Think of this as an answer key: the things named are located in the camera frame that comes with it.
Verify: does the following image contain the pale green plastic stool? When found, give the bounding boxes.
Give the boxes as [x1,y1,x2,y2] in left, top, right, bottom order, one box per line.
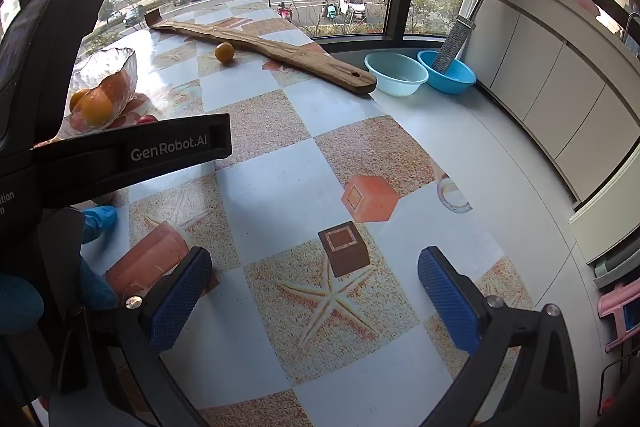
[592,247,640,293]

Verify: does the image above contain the long wooden board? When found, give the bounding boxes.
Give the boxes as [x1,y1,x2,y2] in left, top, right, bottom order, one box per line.
[145,8,378,95]

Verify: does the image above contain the clear glass bowl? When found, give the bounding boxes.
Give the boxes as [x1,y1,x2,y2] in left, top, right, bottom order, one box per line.
[55,47,138,142]

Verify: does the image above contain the pink plastic stool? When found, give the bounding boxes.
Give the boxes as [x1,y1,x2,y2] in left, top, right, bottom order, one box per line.
[597,279,640,353]

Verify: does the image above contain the pale blue plastic basin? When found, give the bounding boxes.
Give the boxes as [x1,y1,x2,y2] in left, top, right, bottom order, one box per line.
[364,53,430,98]

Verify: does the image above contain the person's left hand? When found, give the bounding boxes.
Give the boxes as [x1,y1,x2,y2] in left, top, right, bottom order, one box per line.
[0,205,119,335]

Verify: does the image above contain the checkered printed tablecloth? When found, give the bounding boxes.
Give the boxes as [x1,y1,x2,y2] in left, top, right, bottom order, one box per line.
[75,0,536,427]

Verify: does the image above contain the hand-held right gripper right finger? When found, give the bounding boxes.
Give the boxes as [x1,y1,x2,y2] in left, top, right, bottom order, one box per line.
[417,247,581,427]

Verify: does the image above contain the bright blue plastic basin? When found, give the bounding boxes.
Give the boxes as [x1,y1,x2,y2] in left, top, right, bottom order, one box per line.
[416,50,477,94]

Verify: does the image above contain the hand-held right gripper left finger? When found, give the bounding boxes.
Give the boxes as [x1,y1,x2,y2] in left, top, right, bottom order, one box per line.
[47,247,213,427]

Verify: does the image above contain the metal grater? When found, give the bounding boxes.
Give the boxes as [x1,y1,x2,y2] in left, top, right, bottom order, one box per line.
[431,14,475,74]

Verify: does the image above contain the white cabinets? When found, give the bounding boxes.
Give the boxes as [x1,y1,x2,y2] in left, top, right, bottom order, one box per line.
[462,0,640,268]

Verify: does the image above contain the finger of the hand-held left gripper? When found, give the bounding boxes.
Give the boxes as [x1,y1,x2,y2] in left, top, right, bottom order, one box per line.
[35,113,234,208]

